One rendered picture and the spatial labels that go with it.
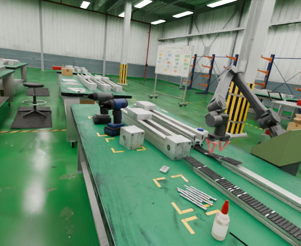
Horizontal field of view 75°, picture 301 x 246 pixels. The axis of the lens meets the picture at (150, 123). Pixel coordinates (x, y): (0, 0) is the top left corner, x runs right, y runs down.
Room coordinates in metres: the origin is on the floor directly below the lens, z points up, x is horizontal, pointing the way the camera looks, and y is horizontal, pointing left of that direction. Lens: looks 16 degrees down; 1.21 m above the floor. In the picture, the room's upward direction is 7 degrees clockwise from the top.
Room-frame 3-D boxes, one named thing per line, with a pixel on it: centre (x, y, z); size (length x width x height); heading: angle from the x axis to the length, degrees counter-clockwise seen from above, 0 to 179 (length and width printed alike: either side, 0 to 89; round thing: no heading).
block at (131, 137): (1.00, 0.08, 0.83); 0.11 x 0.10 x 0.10; 131
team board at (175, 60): (7.06, -0.52, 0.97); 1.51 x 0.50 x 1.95; 47
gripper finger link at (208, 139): (0.94, -0.34, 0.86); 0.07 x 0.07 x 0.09; 34
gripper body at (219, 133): (0.95, -0.36, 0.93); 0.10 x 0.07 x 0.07; 124
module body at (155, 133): (1.31, 0.08, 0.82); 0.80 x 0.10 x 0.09; 32
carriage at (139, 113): (1.31, 0.08, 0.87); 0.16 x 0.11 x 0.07; 32
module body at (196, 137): (1.41, -0.08, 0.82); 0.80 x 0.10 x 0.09; 32
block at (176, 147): (0.94, -0.16, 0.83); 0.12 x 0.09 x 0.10; 122
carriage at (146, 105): (1.62, 0.05, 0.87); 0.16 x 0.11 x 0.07; 32
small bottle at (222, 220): (0.44, -0.23, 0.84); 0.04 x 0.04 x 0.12
